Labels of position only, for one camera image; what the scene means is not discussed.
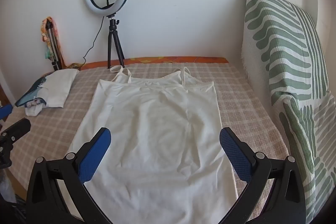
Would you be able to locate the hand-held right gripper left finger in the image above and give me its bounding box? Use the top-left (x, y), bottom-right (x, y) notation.
top-left (26, 127), bottom-right (112, 224)

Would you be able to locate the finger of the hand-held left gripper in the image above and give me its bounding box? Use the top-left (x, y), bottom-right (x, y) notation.
top-left (0, 104), bottom-right (13, 120)
top-left (0, 118), bottom-right (31, 145)

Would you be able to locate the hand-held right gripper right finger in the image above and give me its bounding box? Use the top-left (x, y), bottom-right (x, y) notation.
top-left (219, 127), bottom-right (307, 224)

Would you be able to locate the white camisole top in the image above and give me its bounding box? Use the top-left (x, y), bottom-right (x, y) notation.
top-left (69, 67), bottom-right (238, 224)

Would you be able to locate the small white cloth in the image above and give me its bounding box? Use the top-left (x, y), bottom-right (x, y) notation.
top-left (25, 103), bottom-right (44, 117)

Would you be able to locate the blue printed garment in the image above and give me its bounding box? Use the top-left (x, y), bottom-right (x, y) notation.
top-left (15, 74), bottom-right (54, 108)

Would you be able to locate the beige plaid blanket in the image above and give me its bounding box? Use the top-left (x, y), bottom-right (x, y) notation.
top-left (0, 63), bottom-right (292, 224)

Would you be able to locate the folded white cloth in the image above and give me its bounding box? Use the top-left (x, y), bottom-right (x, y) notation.
top-left (43, 68), bottom-right (79, 108)

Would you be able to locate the folded tripod with cloth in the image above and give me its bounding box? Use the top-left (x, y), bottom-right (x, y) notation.
top-left (40, 17), bottom-right (66, 69)

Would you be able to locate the silver black tripod stand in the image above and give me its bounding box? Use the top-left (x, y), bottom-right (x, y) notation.
top-left (45, 23), bottom-right (61, 70)

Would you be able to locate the orange floral bed sheet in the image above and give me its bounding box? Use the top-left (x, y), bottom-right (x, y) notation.
top-left (67, 56), bottom-right (230, 71)

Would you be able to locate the green striped pillow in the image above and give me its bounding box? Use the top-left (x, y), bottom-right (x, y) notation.
top-left (241, 0), bottom-right (336, 224)

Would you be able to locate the small black tripod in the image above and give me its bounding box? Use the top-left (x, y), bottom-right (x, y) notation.
top-left (107, 13), bottom-right (125, 69)

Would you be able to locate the black ring light cable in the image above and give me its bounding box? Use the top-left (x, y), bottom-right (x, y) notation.
top-left (83, 0), bottom-right (124, 65)

